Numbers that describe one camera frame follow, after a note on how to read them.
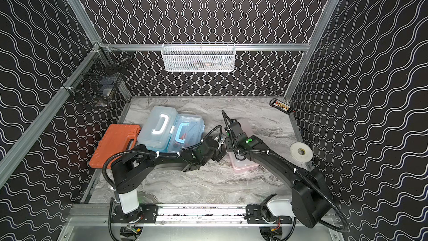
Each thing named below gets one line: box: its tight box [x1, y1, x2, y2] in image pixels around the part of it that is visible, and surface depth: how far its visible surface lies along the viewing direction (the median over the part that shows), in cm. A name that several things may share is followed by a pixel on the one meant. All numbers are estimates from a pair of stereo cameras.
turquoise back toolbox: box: [137, 105, 179, 153], surface depth 94 cm
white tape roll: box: [289, 141, 314, 162], surface depth 97 cm
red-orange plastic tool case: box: [89, 123, 141, 169], surface depth 95 cm
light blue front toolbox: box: [167, 113, 206, 153], surface depth 94 cm
